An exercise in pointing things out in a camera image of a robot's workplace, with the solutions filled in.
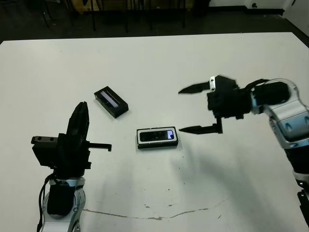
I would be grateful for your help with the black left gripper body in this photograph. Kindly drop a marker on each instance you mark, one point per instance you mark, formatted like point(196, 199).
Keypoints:
point(73, 157)

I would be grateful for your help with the black slim camera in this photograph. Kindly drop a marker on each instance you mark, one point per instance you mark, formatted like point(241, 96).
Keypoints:
point(154, 135)

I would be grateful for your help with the black round wall socket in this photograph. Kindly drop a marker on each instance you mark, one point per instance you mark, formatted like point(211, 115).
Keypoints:
point(254, 5)

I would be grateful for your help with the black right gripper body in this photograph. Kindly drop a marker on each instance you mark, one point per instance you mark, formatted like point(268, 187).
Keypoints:
point(229, 104)

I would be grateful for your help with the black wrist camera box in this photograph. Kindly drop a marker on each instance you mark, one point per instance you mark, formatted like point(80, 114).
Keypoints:
point(227, 83)
point(44, 154)

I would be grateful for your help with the black waste bin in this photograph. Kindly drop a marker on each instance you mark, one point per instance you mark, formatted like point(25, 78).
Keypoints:
point(201, 7)

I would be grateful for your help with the black box lid silver stripe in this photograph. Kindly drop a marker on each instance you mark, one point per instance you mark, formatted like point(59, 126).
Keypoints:
point(111, 102)

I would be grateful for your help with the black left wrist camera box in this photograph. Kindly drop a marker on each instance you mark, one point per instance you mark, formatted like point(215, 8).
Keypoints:
point(44, 154)

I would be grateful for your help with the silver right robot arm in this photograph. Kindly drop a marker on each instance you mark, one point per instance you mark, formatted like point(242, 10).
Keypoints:
point(289, 116)

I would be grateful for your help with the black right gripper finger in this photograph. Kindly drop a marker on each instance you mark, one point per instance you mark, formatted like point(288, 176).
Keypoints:
point(200, 129)
point(195, 89)

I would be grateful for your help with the black metal chair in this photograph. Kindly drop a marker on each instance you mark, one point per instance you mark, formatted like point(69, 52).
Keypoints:
point(108, 1)
point(169, 1)

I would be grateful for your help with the black box base white insert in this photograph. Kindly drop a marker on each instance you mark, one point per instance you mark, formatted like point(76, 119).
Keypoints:
point(157, 146)

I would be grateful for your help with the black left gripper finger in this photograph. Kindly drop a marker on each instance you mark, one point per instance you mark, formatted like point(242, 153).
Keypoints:
point(87, 123)
point(77, 120)

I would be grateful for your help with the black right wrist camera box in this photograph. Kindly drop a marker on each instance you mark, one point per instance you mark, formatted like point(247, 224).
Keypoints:
point(227, 83)

